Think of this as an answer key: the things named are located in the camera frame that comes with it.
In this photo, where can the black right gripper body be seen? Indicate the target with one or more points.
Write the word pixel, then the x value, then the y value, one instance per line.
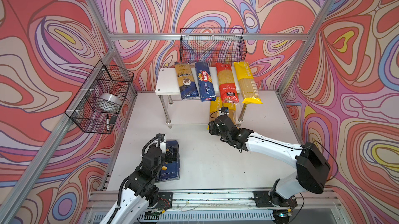
pixel 216 131

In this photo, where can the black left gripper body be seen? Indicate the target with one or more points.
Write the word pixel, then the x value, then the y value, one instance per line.
pixel 167 157

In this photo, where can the blue Barilla rigatoni box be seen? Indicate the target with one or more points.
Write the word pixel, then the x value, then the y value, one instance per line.
pixel 173 169

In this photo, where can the yellow Pastatime bag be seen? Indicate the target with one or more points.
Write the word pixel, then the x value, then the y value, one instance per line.
pixel 247 83
pixel 232 111
pixel 215 108

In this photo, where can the blue Barilla spaghetti box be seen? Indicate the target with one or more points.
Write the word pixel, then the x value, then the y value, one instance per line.
pixel 205 83

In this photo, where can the red spaghetti bag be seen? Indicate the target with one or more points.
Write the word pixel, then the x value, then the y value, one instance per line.
pixel 227 88

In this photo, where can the blue Ankara spaghetti bag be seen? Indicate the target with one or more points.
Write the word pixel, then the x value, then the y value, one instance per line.
pixel 186 83

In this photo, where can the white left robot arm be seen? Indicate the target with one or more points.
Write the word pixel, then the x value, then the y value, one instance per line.
pixel 138 196

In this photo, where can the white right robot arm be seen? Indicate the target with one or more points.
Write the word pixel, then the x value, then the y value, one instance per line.
pixel 312 168

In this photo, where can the white two-tier shelf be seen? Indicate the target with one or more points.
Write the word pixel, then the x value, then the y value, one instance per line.
pixel 196 112

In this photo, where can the silver tape roll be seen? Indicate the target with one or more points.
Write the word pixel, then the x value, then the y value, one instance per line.
pixel 111 98

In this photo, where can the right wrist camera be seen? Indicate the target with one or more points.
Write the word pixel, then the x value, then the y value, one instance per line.
pixel 224 111

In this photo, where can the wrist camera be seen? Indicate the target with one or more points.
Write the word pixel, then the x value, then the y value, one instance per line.
pixel 161 143
pixel 224 111

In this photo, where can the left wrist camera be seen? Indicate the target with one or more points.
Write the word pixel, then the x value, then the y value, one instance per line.
pixel 161 143

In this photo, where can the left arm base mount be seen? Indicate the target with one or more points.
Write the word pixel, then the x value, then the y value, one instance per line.
pixel 163 202

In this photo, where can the black wire basket back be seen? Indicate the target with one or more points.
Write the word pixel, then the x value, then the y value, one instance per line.
pixel 212 45

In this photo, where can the black wire basket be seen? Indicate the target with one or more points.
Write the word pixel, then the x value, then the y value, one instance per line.
pixel 87 110
pixel 212 45

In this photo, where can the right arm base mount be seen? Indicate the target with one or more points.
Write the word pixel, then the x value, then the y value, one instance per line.
pixel 263 198

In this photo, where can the black wire basket left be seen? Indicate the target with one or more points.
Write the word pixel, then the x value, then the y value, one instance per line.
pixel 87 110

